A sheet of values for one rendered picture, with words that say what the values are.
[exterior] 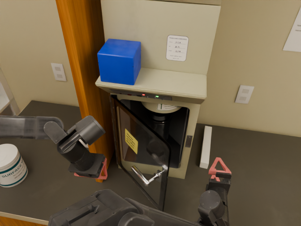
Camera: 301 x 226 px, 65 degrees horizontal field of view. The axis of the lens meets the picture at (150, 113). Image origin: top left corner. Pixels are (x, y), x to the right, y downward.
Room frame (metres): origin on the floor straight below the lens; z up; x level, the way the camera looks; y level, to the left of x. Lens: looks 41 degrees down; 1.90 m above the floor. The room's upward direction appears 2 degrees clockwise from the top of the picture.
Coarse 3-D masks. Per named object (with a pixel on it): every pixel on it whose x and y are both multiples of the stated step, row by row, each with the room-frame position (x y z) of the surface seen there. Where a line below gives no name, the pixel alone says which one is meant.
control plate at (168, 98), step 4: (116, 92) 0.62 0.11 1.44; (120, 92) 0.61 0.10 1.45; (124, 92) 0.60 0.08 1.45; (128, 92) 0.59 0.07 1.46; (132, 92) 0.58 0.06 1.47; (136, 92) 0.57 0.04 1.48; (144, 96) 0.62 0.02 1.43; (148, 96) 0.60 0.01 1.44; (152, 96) 0.59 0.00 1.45; (160, 96) 0.57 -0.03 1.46; (164, 96) 0.56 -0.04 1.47; (168, 96) 0.56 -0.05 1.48
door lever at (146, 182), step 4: (132, 168) 0.49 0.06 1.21; (136, 168) 0.49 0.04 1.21; (136, 172) 0.48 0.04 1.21; (140, 172) 0.48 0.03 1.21; (140, 176) 0.46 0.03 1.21; (144, 176) 0.46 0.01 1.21; (156, 176) 0.46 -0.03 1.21; (144, 180) 0.45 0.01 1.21; (148, 180) 0.45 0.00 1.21; (152, 180) 0.45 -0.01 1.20; (144, 184) 0.43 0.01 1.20; (148, 184) 0.43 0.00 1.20
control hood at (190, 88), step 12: (144, 72) 0.63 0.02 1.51; (156, 72) 0.63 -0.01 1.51; (168, 72) 0.64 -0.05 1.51; (180, 72) 0.64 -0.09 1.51; (96, 84) 0.57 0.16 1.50; (108, 84) 0.56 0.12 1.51; (120, 84) 0.56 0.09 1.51; (144, 84) 0.57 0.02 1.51; (156, 84) 0.57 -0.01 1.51; (168, 84) 0.57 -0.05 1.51; (180, 84) 0.57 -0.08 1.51; (192, 84) 0.57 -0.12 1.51; (204, 84) 0.58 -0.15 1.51; (180, 96) 0.53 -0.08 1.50; (192, 96) 0.52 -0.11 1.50; (204, 96) 0.52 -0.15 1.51
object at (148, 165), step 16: (128, 112) 0.59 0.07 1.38; (128, 128) 0.59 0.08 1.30; (144, 128) 0.52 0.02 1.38; (144, 144) 0.52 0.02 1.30; (160, 144) 0.46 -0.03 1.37; (128, 160) 0.60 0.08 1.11; (144, 160) 0.52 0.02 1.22; (160, 160) 0.46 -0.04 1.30; (160, 176) 0.45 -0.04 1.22; (144, 192) 0.52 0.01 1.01; (160, 192) 0.45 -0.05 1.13; (160, 208) 0.44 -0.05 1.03
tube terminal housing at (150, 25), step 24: (120, 0) 0.67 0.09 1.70; (144, 0) 0.66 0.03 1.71; (120, 24) 0.67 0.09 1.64; (144, 24) 0.66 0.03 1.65; (168, 24) 0.65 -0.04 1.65; (192, 24) 0.64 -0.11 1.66; (216, 24) 0.63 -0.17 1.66; (144, 48) 0.66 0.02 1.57; (192, 48) 0.64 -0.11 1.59; (192, 72) 0.64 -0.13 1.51; (120, 96) 0.67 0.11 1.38; (192, 120) 0.63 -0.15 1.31; (120, 168) 0.68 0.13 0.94
